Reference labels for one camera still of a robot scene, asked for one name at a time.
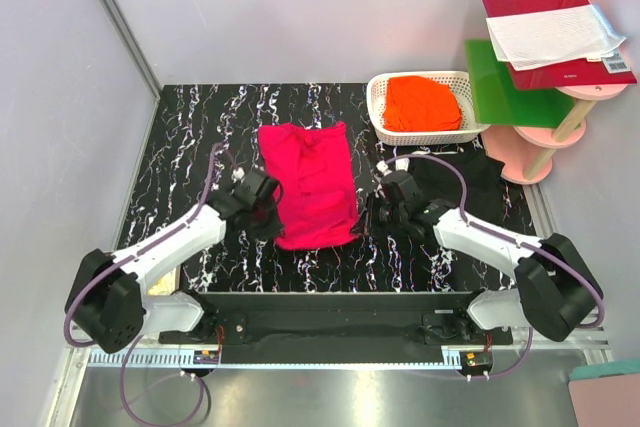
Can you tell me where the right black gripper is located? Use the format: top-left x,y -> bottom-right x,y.
351,192 -> 408,238

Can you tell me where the magenta t shirt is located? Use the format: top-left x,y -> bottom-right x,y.
258,122 -> 359,251

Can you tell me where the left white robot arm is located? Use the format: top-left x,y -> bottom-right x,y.
63,170 -> 284,353

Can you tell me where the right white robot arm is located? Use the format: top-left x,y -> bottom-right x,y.
352,153 -> 605,344

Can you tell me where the folded black white t shirt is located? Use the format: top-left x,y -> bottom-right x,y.
408,149 -> 504,224

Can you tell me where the white plastic basket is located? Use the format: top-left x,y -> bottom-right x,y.
366,71 -> 489,146

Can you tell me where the orange t shirt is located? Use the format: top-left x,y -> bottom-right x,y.
383,76 -> 462,132

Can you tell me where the illustrated book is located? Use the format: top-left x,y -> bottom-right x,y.
148,268 -> 180,296

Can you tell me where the pink wooden shelf stand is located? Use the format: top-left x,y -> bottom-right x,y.
482,0 -> 634,184

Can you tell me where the green plastic sheet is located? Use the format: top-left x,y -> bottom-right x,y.
464,39 -> 574,128

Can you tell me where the white mesh cloth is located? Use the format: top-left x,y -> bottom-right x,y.
486,4 -> 627,71

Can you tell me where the dark red folder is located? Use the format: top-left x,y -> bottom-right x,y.
482,0 -> 637,90

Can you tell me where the teal board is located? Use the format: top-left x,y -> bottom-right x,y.
569,359 -> 640,381

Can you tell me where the pink board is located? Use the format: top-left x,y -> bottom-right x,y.
569,374 -> 640,427

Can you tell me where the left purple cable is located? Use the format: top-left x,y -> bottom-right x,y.
62,142 -> 241,426

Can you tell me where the white slotted cable duct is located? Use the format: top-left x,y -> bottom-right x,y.
88,346 -> 468,370

